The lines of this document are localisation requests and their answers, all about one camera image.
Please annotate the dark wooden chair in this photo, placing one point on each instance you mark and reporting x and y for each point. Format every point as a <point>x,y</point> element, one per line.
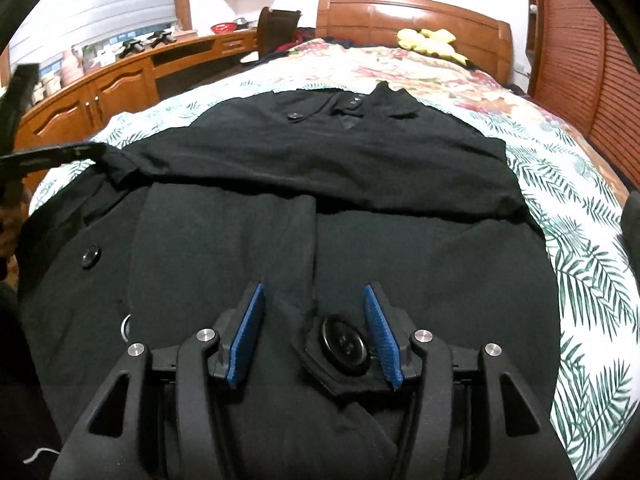
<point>273,29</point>

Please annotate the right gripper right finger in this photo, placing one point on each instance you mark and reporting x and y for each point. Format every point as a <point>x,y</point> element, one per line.
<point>472,415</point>

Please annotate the grey window blind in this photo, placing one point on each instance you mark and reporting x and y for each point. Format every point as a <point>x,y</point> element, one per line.
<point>54,26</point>

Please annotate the black button coat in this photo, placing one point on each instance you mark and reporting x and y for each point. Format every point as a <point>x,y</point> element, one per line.
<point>315,195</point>

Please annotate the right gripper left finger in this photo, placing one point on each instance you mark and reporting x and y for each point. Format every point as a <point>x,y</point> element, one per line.
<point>159,414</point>

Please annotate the pink vase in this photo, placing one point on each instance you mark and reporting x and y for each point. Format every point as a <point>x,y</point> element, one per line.
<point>71,68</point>

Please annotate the black stand on desk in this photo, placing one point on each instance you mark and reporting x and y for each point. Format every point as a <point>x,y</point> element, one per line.
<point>130,47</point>
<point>160,37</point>

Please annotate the wooden headboard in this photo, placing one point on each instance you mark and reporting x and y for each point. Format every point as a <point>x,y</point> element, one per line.
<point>486,42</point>

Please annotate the yellow plush toy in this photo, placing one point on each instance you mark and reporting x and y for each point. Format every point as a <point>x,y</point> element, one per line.
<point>438,43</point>

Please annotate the red bowl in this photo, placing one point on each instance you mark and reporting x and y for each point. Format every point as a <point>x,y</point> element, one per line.
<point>224,28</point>

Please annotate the wooden louvered wardrobe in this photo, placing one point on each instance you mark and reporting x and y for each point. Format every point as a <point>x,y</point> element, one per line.
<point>582,73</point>

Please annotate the floral leaf bedspread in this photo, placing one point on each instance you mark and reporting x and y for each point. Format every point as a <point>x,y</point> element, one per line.
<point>590,241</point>

